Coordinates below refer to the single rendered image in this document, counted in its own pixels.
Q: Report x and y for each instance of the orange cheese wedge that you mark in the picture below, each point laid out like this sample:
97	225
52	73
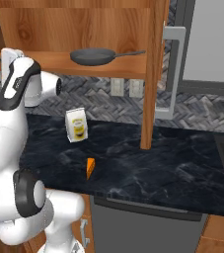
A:
89	167

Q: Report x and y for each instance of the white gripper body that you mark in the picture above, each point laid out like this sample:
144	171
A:
8	57

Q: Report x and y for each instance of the grey range hood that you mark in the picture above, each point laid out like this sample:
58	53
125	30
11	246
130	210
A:
212	42

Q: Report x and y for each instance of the dark grey frying pan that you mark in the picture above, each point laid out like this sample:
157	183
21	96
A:
92	56

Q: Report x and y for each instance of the white bag with yellow label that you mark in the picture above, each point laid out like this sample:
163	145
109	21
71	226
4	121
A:
77	125

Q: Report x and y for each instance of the grey dishwasher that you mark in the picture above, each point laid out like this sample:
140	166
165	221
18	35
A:
143	230

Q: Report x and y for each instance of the wooden base cabinet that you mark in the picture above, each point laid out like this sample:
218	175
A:
218	235

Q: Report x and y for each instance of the open wooden wall cabinet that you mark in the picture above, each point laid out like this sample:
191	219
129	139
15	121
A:
67	29

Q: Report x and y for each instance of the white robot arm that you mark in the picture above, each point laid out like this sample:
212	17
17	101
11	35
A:
5	138

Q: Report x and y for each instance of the wooden base cabinet door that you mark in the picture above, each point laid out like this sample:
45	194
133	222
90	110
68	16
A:
87	210

